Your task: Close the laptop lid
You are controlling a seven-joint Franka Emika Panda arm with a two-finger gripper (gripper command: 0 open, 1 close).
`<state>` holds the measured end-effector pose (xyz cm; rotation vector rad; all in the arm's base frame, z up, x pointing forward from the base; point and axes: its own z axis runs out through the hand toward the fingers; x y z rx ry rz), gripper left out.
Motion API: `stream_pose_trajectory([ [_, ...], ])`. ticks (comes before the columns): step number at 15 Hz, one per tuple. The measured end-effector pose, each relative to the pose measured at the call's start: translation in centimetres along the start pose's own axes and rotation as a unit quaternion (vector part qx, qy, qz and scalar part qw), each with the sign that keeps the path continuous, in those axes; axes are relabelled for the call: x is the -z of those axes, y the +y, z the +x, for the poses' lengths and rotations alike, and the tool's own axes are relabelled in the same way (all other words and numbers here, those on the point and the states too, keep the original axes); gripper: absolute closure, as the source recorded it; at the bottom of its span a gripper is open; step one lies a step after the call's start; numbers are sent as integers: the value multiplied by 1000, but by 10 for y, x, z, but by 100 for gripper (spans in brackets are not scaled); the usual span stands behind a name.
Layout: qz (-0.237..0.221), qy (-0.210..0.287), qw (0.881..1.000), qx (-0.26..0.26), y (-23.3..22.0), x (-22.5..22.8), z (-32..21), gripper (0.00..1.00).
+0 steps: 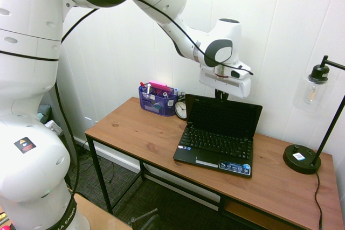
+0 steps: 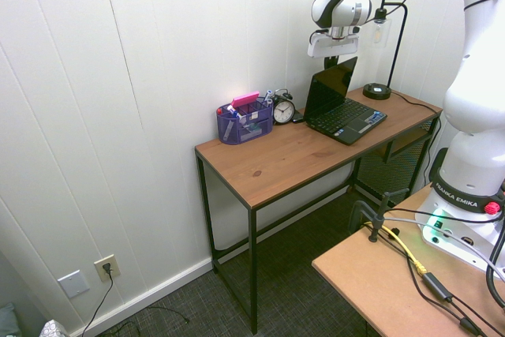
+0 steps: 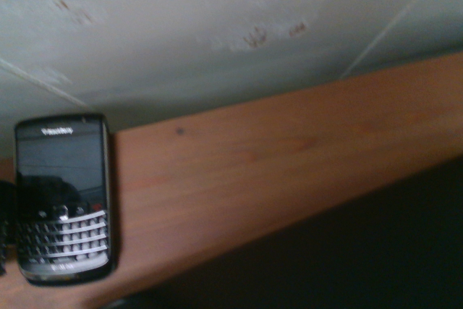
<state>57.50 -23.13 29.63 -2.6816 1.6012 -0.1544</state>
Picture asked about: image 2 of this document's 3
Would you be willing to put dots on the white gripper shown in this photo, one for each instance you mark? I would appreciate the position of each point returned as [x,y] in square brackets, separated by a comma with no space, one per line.
[335,46]

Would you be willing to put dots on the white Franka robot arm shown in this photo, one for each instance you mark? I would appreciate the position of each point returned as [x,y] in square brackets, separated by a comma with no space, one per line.
[473,96]

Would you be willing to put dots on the black laptop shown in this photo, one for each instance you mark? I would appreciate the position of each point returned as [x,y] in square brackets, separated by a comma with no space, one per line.
[347,120]

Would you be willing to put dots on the black desk lamp glass shade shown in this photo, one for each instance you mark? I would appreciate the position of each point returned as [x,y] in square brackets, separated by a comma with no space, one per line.
[376,91]

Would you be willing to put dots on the black twin-bell alarm clock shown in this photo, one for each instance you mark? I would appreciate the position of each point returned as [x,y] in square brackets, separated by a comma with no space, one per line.
[284,111]

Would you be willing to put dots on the blue cap marker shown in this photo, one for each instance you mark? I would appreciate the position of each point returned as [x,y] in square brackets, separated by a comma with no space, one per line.
[268,95]

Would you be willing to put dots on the pink sticky note pad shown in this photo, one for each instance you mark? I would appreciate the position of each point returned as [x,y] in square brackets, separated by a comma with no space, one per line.
[244,99]

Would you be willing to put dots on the purple mesh desk organizer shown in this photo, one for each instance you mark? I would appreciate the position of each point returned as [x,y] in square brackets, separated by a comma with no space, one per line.
[252,128]

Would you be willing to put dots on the black metal clamp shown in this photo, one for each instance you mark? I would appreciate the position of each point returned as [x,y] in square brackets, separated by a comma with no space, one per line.
[375,226]

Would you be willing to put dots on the red emergency stop knob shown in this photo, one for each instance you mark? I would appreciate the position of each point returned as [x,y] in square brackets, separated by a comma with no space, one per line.
[492,207]

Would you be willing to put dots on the wooden robot mounting table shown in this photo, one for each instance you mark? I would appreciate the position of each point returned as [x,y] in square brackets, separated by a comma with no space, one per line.
[375,285]

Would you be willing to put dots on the patterned tissue box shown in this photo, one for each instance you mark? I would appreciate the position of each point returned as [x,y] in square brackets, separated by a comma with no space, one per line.
[53,329]

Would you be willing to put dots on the teal pillow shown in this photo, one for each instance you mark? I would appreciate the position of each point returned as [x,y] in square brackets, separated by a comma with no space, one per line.
[8,321]

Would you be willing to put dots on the wooden desk black metal frame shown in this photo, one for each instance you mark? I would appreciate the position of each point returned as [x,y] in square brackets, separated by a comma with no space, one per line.
[284,155]

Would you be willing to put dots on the cream wall outlet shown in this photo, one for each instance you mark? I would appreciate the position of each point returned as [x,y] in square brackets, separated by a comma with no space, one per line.
[106,268]

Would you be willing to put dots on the white blank wall plate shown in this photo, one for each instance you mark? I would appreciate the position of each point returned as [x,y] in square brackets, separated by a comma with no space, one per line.
[73,284]

